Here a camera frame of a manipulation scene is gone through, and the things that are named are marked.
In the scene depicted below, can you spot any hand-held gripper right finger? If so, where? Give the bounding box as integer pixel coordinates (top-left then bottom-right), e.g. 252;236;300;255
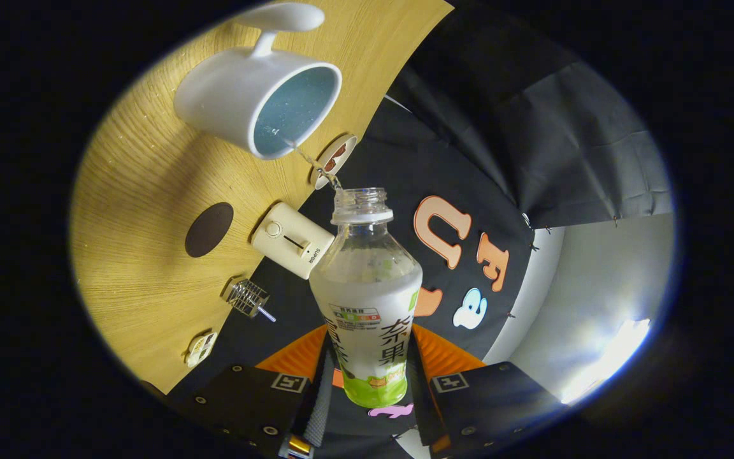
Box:
408;324;565;455

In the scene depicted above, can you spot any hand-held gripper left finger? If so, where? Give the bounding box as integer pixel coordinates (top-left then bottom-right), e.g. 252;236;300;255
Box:
173;325;329;456

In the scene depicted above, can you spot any clear juice bottle white label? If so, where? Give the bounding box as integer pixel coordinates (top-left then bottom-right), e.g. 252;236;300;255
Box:
309;187;424;409

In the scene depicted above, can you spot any dark brown round coaster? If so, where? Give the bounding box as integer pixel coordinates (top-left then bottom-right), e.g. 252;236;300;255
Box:
185;202;234;258

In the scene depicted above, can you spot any white cup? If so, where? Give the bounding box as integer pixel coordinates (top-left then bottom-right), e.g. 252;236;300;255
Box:
173;2;343;160

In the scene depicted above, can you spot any divided white dish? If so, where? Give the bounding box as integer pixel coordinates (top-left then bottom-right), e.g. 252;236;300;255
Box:
185;331;218;368

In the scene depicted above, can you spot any small glass holder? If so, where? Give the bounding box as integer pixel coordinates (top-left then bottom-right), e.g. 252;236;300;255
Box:
223;279;270;318

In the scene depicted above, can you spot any white toaster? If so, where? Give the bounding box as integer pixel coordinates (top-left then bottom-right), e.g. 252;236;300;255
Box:
251;202;336;280

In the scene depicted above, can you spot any wooden table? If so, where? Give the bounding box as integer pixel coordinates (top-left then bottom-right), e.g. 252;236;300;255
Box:
69;0;456;395

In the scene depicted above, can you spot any round white plate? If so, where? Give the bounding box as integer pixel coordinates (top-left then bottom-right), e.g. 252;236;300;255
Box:
309;133;359;191

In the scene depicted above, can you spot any black backdrop cloth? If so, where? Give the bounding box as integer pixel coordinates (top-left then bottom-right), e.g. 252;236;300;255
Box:
163;0;673;459

